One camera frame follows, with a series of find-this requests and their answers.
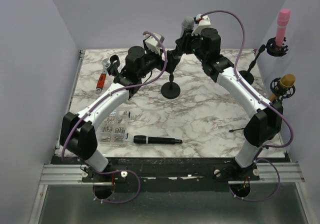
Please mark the gold microphone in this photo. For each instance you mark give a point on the gold microphone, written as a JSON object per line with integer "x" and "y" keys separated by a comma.
{"x": 282, "y": 88}

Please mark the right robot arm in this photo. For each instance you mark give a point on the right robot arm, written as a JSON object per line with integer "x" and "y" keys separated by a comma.
{"x": 265, "y": 117}

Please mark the black metal base rail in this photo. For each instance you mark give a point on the black metal base rail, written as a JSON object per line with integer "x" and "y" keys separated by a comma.
{"x": 132, "y": 185}

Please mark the clear plastic screw box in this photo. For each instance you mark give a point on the clear plastic screw box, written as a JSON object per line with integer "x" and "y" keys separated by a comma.
{"x": 114, "y": 128}

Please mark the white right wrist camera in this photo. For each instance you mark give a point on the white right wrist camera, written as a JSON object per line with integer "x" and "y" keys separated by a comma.
{"x": 200, "y": 22}

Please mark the black handheld microphone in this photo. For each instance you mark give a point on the black handheld microphone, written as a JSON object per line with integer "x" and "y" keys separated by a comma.
{"x": 151, "y": 140}

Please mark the pink microphone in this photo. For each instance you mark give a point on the pink microphone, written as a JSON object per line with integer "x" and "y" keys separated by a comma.
{"x": 282, "y": 22}

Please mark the red adjustable wrench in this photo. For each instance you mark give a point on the red adjustable wrench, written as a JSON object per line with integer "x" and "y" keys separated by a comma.
{"x": 102, "y": 78}

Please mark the black clamp microphone stand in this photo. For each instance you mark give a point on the black clamp microphone stand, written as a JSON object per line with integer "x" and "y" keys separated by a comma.
{"x": 112, "y": 70}

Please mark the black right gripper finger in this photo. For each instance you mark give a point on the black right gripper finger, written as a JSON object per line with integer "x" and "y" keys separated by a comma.
{"x": 183, "y": 45}
{"x": 173, "y": 58}

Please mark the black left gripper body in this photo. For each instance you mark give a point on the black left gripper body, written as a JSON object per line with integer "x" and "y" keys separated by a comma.
{"x": 153, "y": 60}

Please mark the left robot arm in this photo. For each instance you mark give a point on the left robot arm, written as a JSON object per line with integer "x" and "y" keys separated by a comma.
{"x": 78, "y": 131}

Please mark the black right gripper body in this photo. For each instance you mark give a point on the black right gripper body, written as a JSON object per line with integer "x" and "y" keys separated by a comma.
{"x": 194, "y": 46}

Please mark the aluminium extrusion rail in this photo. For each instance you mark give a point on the aluminium extrusion rail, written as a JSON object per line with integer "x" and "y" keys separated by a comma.
{"x": 263, "y": 172}

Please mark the silver grey microphone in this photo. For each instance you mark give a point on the silver grey microphone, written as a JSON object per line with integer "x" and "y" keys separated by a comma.
{"x": 187, "y": 26}

